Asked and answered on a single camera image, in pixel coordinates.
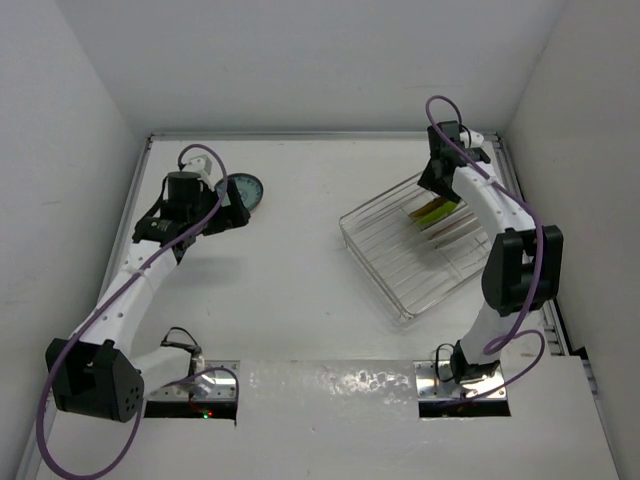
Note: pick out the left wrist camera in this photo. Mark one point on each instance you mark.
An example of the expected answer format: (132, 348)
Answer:
(200, 165)

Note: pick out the metal mounting plate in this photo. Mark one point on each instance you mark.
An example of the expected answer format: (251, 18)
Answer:
(434, 383)
(216, 381)

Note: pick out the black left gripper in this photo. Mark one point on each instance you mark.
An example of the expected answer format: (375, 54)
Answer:
(229, 216)

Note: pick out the white plate with red rim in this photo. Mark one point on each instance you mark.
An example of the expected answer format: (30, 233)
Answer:
(455, 230)

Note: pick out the left aluminium frame rail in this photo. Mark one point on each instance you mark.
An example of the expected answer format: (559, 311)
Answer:
(31, 458)

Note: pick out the lime green plate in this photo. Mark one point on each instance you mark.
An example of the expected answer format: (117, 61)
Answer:
(435, 215)

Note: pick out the aluminium frame rail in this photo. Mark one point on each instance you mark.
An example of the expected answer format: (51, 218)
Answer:
(553, 316)
(31, 458)
(286, 135)

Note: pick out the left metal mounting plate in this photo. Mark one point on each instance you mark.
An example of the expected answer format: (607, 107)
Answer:
(216, 381)

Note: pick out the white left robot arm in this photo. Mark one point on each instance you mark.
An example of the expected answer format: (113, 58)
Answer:
(96, 376)

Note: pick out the wire dish rack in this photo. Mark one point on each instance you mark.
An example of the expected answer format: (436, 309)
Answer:
(397, 255)

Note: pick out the mustard yellow plate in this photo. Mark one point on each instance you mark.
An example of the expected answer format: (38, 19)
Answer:
(428, 208)

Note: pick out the back aluminium frame rail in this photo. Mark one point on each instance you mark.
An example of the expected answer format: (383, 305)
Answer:
(286, 135)

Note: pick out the right aluminium frame rail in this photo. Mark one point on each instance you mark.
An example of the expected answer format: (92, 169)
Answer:
(553, 316)

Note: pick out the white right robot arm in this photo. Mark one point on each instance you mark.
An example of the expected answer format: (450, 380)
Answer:
(522, 271)

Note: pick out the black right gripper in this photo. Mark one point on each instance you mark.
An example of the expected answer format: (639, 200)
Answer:
(431, 183)

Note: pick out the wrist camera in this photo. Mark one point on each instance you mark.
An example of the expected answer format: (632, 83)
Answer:
(471, 139)
(200, 165)

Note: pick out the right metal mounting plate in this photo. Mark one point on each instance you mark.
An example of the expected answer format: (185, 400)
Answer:
(434, 383)

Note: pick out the grey-blue plate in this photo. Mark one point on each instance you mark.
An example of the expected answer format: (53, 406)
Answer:
(250, 188)

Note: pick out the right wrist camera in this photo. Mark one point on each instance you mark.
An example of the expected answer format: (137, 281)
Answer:
(471, 139)

